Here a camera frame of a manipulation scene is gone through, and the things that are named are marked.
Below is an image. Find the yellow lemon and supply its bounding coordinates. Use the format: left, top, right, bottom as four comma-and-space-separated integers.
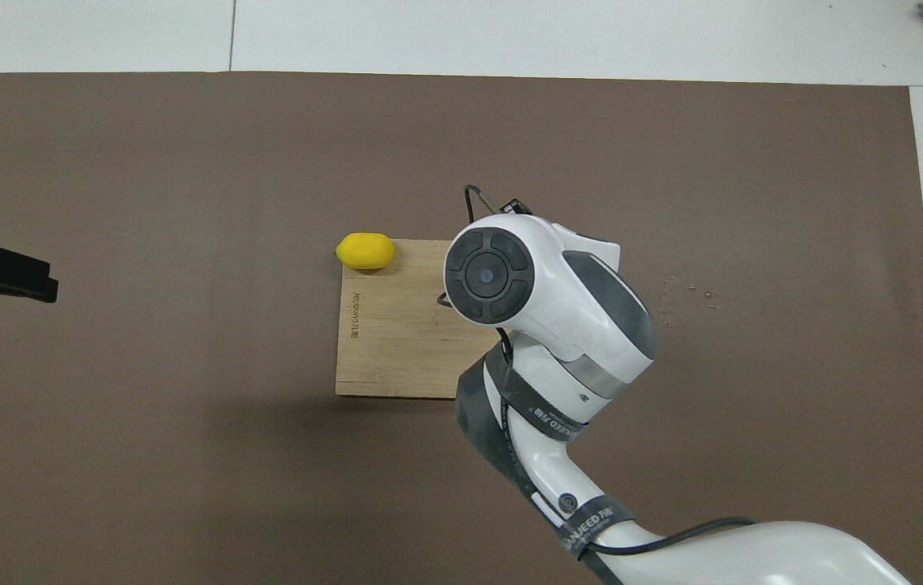
336, 232, 396, 271

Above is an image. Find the bamboo cutting board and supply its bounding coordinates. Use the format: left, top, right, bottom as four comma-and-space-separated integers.
336, 239, 505, 400

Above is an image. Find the brown paper table mat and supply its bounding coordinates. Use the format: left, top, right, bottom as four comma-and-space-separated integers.
0, 71, 923, 585

